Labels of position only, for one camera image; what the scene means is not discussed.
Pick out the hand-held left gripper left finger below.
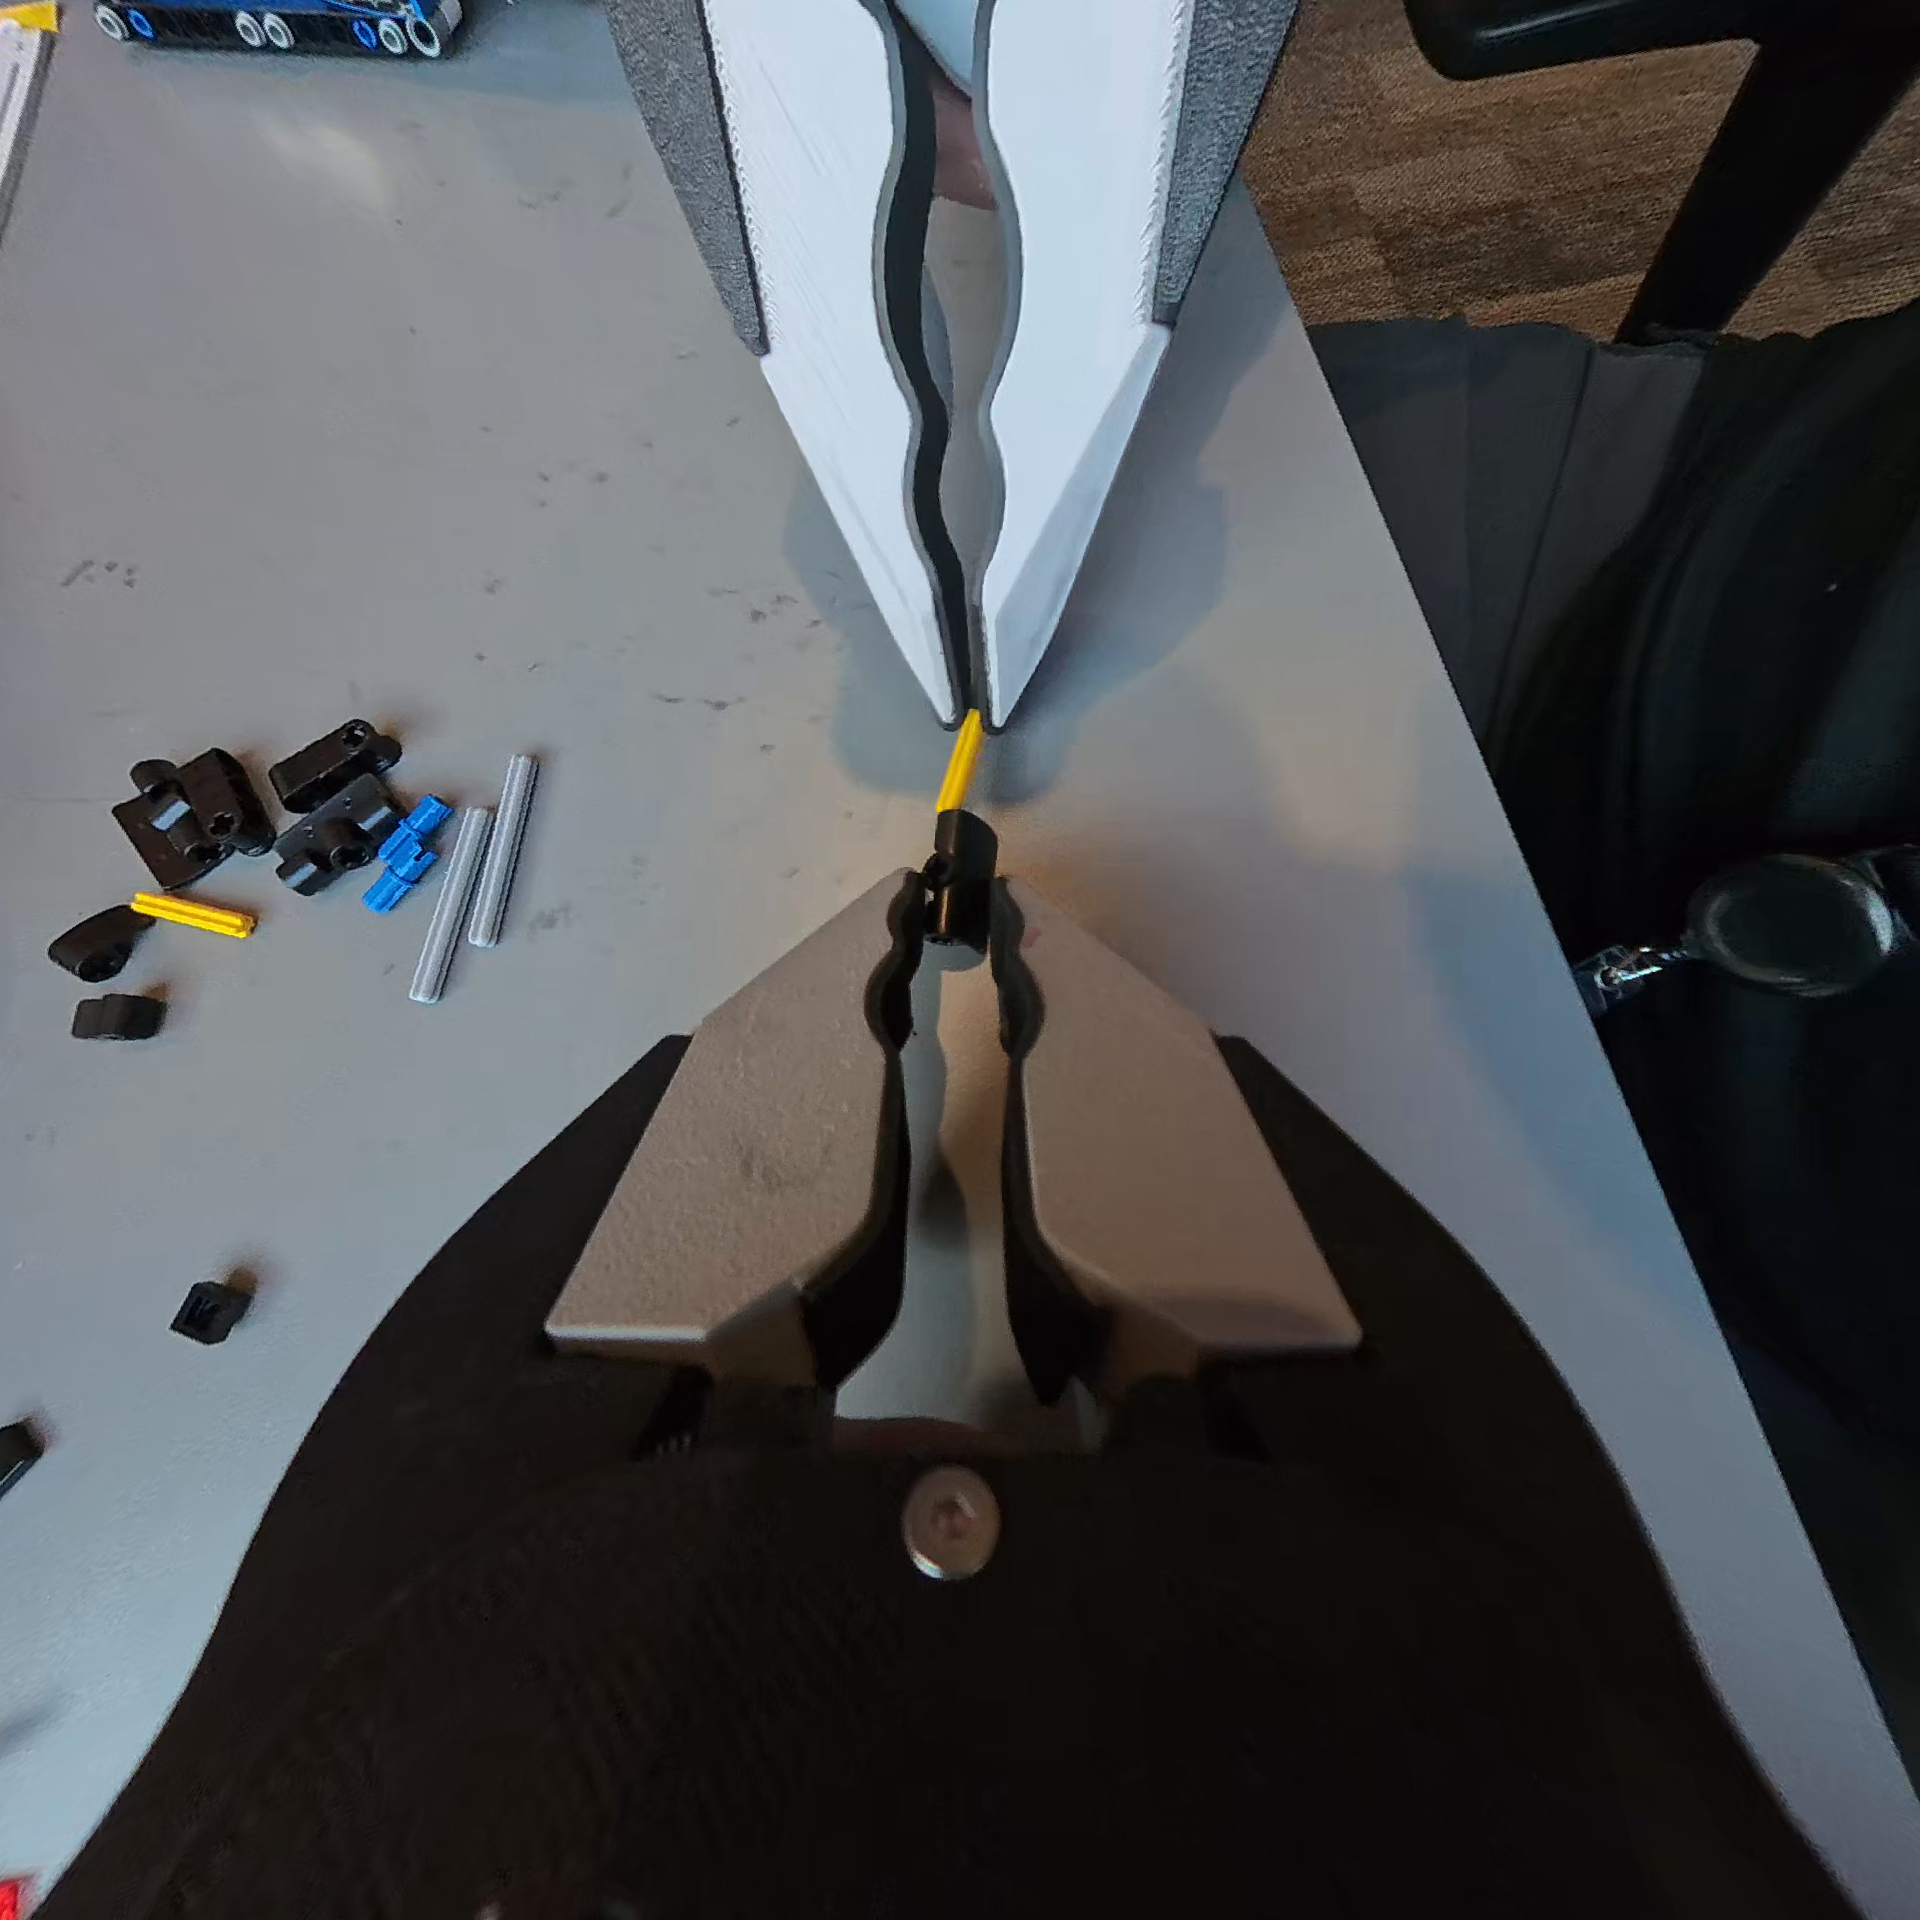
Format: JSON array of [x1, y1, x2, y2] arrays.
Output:
[[541, 866, 924, 1390]]

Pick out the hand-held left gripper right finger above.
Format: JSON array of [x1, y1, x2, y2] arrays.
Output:
[[982, 872, 1363, 1404]]

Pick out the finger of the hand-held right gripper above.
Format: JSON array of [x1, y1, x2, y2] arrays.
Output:
[[966, 0, 1197, 731], [701, 0, 973, 731]]

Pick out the black axle connector brick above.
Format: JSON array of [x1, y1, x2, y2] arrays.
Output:
[[918, 809, 1000, 950]]

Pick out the black pin connector brick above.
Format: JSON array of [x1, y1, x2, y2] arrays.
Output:
[[270, 719, 403, 811]]

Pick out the black clip brick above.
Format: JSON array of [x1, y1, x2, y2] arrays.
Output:
[[48, 904, 160, 979]]

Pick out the grey desk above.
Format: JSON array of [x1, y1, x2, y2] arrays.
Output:
[[0, 0, 1920, 1920]]

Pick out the partly built toy car model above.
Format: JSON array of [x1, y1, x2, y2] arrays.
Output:
[[91, 0, 464, 60]]

